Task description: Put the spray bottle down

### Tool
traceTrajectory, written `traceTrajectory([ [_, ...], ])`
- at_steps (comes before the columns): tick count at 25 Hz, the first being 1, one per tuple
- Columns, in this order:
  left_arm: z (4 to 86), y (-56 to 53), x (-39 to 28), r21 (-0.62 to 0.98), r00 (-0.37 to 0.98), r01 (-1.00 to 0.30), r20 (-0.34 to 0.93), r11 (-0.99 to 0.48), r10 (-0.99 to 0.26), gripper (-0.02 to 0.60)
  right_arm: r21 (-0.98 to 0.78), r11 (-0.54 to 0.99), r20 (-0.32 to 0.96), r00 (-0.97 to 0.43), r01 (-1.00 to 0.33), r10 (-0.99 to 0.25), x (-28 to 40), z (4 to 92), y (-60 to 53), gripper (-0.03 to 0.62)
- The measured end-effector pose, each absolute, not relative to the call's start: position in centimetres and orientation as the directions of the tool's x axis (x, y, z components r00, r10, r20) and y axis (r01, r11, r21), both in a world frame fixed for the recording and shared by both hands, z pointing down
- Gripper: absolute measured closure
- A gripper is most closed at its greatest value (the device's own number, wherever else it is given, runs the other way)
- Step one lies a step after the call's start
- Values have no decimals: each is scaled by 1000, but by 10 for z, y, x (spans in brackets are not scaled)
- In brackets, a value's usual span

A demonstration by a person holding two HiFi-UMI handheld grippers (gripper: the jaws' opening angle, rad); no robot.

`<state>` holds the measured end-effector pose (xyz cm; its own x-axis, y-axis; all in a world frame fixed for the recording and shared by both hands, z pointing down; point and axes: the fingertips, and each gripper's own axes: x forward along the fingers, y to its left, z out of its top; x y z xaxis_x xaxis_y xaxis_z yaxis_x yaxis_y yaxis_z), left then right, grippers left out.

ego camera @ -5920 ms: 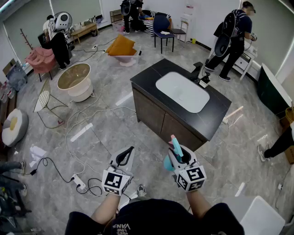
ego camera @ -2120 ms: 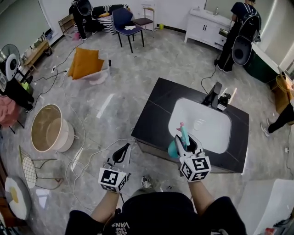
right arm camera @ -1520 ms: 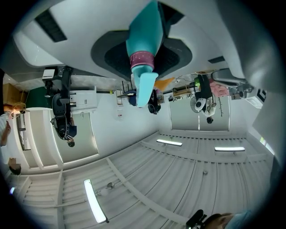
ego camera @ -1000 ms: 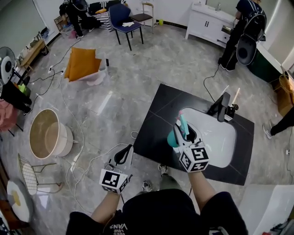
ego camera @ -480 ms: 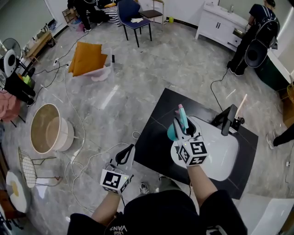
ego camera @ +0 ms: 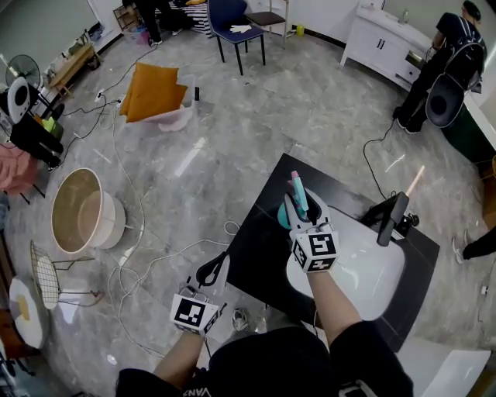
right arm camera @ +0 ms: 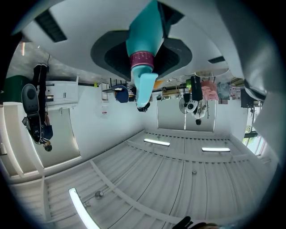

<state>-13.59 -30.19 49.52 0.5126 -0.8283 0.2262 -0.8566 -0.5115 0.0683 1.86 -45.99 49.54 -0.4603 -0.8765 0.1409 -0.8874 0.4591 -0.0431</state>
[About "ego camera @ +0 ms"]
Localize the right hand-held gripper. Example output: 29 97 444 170
284 188 341 274

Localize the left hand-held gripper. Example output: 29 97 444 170
170 250 232 337

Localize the teal spray bottle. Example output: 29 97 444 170
277 170 311 230

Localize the person's left forearm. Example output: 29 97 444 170
153 331 205 388

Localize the person's right forearm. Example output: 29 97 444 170
308 267 363 348

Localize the black stone table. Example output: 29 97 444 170
226 153 441 354

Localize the person's left sneaker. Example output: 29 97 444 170
232 308 251 333

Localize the black faucet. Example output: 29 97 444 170
376 192 410 248

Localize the white sink basin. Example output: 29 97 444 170
285 205 407 322

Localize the person's black shirt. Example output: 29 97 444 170
115 319 414 397

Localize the pale pink fluffy mat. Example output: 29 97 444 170
157 108 195 133

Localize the round beige drum table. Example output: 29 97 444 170
50 167 127 255

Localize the orange cushion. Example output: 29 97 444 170
119 83 189 124
129 61 180 112
123 75 197 125

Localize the black oval pack unit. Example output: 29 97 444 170
425 73 466 127

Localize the brown wooden cabinet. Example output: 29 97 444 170
480 154 496 230

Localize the dark green bathtub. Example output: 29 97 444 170
441 92 496 164

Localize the white vanity cabinet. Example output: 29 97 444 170
339 2 446 92

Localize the white egg-pattern round seat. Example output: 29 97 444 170
8 277 51 350

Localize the white box-shaped unit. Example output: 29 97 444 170
394 335 493 397

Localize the brown seat metal chair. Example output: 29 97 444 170
244 0 290 50

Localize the blue chair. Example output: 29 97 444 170
206 0 267 77

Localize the black white striped sofa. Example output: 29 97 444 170
170 0 214 38

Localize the clear storage box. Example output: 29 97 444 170
123 26 151 46

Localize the wooden bench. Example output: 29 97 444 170
46 42 102 98

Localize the white oval pack unit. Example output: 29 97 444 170
7 76 31 123

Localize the standing fan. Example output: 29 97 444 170
5 54 42 90

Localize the black floor cable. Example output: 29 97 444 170
363 118 406 199

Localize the white floor cable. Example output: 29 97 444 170
104 96 241 357

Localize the small camera on white base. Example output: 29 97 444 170
394 212 421 236

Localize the wire frame chair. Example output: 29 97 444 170
29 239 105 310

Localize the metal wire rack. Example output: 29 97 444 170
113 3 139 32

